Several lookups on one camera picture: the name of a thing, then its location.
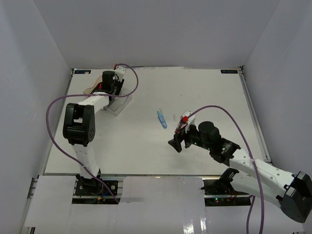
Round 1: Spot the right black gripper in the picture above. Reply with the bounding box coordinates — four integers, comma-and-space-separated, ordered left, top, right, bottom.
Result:
168, 121, 212, 153

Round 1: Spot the red ink gel pen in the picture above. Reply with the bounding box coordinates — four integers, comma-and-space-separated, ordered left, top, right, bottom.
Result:
175, 118, 184, 133

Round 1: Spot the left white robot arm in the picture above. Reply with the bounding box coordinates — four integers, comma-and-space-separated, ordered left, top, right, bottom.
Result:
63, 66, 126, 195

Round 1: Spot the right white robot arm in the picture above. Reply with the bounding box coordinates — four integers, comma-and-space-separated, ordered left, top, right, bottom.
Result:
168, 121, 312, 223

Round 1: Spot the clear plastic tray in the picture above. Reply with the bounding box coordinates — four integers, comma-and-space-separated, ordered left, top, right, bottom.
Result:
104, 88, 132, 117

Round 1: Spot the light blue correction pen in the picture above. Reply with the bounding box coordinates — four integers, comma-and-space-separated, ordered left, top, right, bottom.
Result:
157, 108, 168, 129

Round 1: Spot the left black logo sticker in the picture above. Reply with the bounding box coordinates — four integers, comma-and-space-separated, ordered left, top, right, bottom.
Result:
74, 70, 91, 74

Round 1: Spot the black logo sticker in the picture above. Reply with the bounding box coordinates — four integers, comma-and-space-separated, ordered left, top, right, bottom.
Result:
74, 70, 91, 74
220, 69, 238, 74

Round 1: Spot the right black logo sticker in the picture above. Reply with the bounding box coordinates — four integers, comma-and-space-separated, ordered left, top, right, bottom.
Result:
220, 69, 238, 74

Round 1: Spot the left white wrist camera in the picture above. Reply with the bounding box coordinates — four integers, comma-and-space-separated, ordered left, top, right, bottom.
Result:
114, 64, 126, 80

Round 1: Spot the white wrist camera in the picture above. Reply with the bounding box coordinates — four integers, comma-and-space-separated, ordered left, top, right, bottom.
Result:
180, 111, 195, 133
114, 64, 126, 80

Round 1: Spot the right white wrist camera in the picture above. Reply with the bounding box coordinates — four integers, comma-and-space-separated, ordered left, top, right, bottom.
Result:
180, 111, 195, 133

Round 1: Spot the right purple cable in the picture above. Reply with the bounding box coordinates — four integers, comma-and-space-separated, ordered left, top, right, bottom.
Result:
187, 105, 265, 233

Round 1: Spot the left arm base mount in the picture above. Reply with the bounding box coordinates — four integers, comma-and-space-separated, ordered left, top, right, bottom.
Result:
72, 174, 120, 205

